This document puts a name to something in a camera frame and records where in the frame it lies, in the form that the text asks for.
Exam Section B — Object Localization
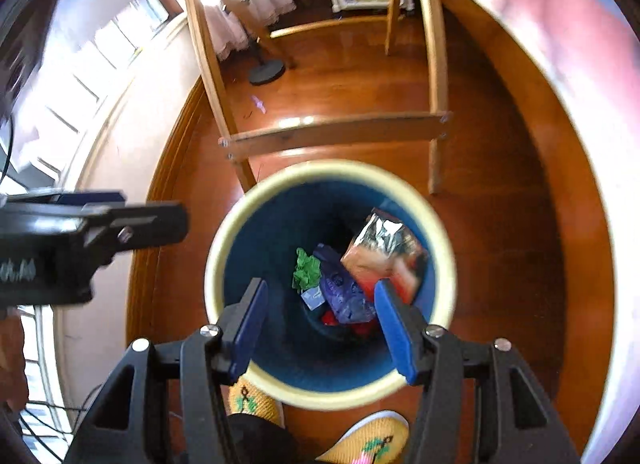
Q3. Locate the wooden chair frame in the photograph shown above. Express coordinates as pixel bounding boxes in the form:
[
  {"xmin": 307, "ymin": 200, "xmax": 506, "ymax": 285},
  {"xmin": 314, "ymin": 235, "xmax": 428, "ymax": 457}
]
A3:
[{"xmin": 181, "ymin": 0, "xmax": 453, "ymax": 195}]

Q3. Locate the purple plastic bag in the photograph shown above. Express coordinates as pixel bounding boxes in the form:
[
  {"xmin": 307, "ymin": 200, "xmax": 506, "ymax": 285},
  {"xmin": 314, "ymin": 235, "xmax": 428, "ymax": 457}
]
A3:
[{"xmin": 314, "ymin": 243, "xmax": 377, "ymax": 324}]

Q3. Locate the orange snack bag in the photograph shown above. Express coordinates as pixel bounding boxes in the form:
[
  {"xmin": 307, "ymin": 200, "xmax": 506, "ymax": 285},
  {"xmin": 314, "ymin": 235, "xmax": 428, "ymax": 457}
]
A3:
[{"xmin": 340, "ymin": 207, "xmax": 431, "ymax": 305}]

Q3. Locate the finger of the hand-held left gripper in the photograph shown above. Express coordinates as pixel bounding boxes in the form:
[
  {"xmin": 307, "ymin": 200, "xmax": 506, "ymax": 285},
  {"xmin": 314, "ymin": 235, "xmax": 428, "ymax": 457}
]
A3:
[
  {"xmin": 0, "ymin": 188, "xmax": 127, "ymax": 210},
  {"xmin": 82, "ymin": 201, "xmax": 190, "ymax": 265}
]

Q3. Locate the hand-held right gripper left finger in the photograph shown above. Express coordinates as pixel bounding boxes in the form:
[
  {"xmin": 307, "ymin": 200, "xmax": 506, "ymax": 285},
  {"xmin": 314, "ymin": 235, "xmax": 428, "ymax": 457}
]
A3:
[{"xmin": 65, "ymin": 278, "xmax": 269, "ymax": 464}]

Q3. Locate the yellow slipper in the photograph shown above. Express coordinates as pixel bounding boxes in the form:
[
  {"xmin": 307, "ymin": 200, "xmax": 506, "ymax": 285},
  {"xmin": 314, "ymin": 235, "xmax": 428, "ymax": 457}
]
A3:
[
  {"xmin": 315, "ymin": 411, "xmax": 410, "ymax": 464},
  {"xmin": 227, "ymin": 376, "xmax": 285, "ymax": 429}
]

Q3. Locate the person's left hand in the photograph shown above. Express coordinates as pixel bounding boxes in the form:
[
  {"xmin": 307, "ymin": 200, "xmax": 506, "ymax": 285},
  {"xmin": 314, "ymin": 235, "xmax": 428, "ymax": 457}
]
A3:
[{"xmin": 0, "ymin": 314, "xmax": 29, "ymax": 412}]

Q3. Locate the blue bin with cream rim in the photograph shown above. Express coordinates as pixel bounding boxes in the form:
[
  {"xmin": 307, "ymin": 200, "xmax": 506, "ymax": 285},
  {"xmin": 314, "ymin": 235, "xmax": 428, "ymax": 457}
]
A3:
[{"xmin": 204, "ymin": 159, "xmax": 458, "ymax": 411}]

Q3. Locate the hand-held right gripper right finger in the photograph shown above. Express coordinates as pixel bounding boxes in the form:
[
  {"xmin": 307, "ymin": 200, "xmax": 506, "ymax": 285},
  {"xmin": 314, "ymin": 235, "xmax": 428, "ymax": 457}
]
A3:
[{"xmin": 374, "ymin": 279, "xmax": 583, "ymax": 464}]

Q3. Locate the small white box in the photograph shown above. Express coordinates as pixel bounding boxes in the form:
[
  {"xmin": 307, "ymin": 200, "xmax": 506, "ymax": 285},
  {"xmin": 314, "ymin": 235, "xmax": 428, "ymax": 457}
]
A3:
[{"xmin": 300, "ymin": 287, "xmax": 326, "ymax": 312}]

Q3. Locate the red gold packet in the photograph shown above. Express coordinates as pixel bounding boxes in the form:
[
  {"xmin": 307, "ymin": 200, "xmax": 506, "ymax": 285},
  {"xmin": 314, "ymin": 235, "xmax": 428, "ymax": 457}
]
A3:
[{"xmin": 320, "ymin": 309, "xmax": 381, "ymax": 340}]

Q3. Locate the pink bed sheet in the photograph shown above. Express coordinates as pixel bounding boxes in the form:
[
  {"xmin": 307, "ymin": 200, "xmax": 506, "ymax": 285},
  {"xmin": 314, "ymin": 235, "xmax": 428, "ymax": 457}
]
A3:
[{"xmin": 425, "ymin": 0, "xmax": 640, "ymax": 464}]

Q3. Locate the black fan stand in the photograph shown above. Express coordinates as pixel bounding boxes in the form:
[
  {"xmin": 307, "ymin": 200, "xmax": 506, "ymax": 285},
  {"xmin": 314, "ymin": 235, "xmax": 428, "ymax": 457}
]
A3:
[{"xmin": 222, "ymin": 0, "xmax": 287, "ymax": 86}]

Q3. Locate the green paper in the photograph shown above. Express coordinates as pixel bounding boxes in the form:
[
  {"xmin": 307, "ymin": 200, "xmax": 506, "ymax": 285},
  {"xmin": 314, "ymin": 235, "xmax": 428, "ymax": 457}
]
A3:
[{"xmin": 291, "ymin": 247, "xmax": 323, "ymax": 294}]

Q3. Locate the window grille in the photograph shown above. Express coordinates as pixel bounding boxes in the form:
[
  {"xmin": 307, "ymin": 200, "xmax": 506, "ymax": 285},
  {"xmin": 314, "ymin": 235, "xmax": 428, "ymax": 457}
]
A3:
[{"xmin": 0, "ymin": 0, "xmax": 173, "ymax": 464}]

